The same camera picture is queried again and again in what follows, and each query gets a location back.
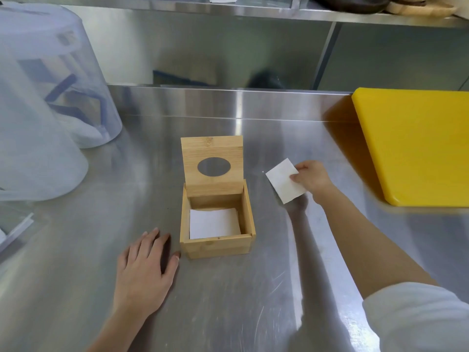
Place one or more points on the person's left hand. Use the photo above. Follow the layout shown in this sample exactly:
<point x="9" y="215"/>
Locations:
<point x="141" y="274"/>

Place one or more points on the person's right hand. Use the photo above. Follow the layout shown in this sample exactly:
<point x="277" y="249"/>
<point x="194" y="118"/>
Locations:
<point x="315" y="177"/>

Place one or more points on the person's left thumb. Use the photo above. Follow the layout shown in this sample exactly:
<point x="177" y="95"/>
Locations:
<point x="172" y="267"/>

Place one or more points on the person's right thumb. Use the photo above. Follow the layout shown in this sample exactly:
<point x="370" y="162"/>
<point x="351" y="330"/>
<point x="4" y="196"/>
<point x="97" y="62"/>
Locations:
<point x="294" y="177"/>

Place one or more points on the white paper napkin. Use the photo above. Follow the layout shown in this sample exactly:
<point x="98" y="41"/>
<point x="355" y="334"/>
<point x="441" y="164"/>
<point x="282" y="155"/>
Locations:
<point x="282" y="181"/>

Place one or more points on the person's right forearm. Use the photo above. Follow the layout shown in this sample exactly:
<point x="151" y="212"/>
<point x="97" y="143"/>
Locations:
<point x="366" y="238"/>

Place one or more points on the person's left forearm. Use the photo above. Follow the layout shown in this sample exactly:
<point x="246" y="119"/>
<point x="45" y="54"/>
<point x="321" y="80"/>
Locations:
<point x="115" y="331"/>

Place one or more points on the stack of white napkins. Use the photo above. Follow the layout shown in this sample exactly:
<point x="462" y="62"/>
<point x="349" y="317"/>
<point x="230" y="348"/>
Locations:
<point x="214" y="223"/>

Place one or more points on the wooden napkin box with lid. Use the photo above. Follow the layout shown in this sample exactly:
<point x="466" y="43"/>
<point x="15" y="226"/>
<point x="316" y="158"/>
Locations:
<point x="216" y="201"/>

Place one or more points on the yellow cutting board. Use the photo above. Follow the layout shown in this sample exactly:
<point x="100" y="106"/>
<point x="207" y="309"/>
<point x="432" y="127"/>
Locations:
<point x="417" y="142"/>

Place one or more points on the stainless steel shelf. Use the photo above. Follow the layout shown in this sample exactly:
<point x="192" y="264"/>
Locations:
<point x="256" y="7"/>

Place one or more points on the frosted plastic container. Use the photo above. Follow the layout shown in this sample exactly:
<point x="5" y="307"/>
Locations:
<point x="33" y="150"/>

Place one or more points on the black pan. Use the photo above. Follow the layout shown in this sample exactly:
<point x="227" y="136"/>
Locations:
<point x="351" y="2"/>

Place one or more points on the white sleeve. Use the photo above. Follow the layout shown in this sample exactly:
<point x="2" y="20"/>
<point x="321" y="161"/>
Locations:
<point x="421" y="318"/>

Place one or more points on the clear plastic container with blue parts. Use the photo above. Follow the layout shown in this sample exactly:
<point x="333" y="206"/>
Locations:
<point x="84" y="87"/>

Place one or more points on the round wooden board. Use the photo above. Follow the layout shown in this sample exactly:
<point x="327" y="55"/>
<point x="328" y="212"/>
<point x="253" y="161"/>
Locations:
<point x="421" y="7"/>

